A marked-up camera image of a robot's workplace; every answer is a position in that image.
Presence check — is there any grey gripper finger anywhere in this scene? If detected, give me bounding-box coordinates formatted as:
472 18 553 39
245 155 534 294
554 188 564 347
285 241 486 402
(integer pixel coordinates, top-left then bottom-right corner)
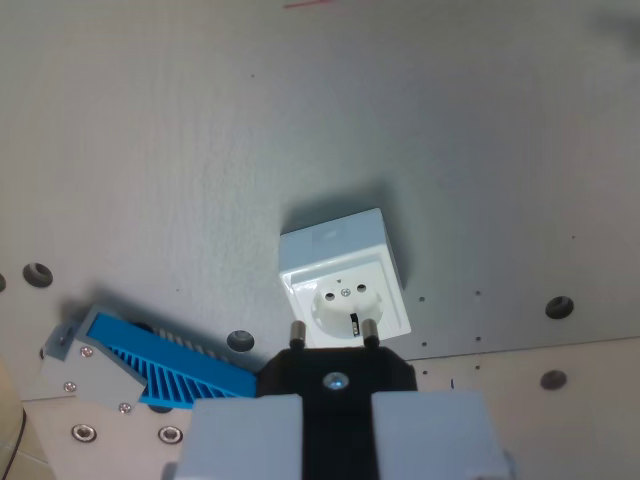
175 394 306 480
371 390 519 480

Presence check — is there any black power plug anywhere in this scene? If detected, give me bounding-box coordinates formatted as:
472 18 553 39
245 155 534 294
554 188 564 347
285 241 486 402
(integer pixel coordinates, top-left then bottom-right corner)
253 319 419 480

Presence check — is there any blue ribbed plastic holder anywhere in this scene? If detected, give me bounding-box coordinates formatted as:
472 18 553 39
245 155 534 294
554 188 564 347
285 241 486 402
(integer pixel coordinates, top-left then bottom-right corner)
85 311 259 412

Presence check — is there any grey plastic mounting bracket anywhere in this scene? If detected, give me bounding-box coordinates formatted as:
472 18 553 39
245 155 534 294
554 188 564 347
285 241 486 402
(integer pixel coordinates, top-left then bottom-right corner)
39 303 149 416

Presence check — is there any white wall socket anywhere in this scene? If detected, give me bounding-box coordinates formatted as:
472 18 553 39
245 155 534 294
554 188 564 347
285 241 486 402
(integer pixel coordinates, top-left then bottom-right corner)
277 207 413 350

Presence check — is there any thin black cable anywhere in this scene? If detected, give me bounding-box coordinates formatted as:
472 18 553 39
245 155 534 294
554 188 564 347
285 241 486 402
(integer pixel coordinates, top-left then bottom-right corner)
6 408 28 466

